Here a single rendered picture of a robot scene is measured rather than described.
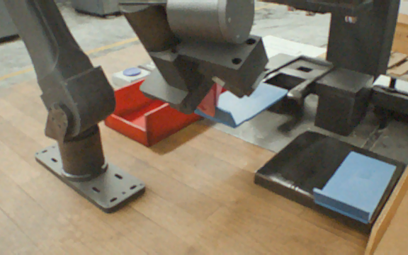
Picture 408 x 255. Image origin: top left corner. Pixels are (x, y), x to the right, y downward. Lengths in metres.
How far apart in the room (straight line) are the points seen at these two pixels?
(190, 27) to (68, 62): 0.21
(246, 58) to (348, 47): 0.60
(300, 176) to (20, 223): 0.37
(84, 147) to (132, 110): 0.23
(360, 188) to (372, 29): 0.46
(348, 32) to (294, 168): 0.45
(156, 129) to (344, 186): 0.30
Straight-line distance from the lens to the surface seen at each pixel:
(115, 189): 0.53
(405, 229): 0.52
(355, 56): 0.92
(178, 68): 0.38
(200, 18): 0.32
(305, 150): 0.59
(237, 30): 0.33
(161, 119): 0.63
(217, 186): 0.54
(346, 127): 0.68
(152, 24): 0.37
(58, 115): 0.49
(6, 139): 0.73
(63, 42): 0.50
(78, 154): 0.53
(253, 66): 0.35
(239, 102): 0.55
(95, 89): 0.50
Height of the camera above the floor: 1.23
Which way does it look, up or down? 29 degrees down
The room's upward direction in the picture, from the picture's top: straight up
